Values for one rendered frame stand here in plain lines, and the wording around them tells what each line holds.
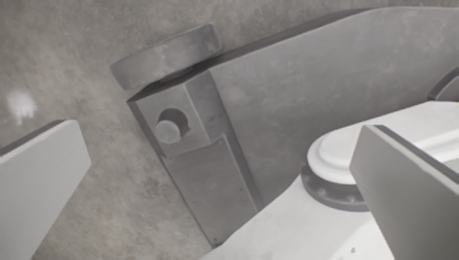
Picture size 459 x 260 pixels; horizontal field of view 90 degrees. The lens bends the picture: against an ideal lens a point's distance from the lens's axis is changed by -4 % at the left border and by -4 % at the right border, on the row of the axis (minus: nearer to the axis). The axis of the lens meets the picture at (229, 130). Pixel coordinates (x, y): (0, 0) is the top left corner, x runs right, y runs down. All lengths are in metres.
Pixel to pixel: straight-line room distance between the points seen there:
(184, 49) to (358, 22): 0.26
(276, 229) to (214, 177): 0.18
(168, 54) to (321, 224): 0.30
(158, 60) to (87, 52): 0.31
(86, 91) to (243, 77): 0.43
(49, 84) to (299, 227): 0.65
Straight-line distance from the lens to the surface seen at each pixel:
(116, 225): 0.92
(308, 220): 0.31
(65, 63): 0.69
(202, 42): 0.39
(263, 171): 0.46
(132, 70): 0.39
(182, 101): 0.36
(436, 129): 0.35
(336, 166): 0.31
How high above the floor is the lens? 0.55
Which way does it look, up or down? 64 degrees down
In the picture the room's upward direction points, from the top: 175 degrees counter-clockwise
